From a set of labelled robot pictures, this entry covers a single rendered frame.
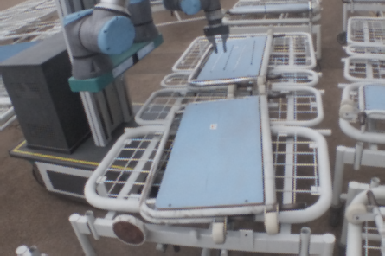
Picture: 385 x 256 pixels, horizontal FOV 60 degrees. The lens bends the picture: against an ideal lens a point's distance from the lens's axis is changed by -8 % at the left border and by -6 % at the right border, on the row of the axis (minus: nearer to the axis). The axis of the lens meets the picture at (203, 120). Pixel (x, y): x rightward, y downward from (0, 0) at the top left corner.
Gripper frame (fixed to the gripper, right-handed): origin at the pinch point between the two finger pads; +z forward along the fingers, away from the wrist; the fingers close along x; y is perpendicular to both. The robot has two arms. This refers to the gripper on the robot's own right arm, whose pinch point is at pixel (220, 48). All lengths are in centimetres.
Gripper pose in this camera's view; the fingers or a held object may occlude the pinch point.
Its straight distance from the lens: 196.9
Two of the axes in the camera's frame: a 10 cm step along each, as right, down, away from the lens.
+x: 9.6, -0.8, -2.6
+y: -1.9, 4.9, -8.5
